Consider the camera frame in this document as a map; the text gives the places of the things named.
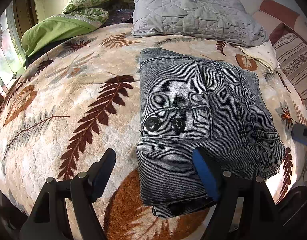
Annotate grey-blue denim pants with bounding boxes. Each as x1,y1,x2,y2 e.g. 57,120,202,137
136,48,285,219

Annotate cream leaf-print fleece blanket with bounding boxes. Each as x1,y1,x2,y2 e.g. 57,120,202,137
0,23,307,239

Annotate striped floral bedsheet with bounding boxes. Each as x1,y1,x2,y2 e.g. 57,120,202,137
269,23,307,110

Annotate white cream cloth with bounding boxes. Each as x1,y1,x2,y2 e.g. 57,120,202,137
238,40,280,73

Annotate black garment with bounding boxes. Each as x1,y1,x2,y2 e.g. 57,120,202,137
23,38,69,68

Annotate stained glass window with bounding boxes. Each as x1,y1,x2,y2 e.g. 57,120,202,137
0,4,25,97

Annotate purple patterned cloth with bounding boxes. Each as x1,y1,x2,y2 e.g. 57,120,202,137
102,9,134,27

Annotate green patterned quilt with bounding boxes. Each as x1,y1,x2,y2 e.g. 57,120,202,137
21,0,134,56

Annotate grey quilted pillow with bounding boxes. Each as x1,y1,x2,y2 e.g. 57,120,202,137
132,0,269,47

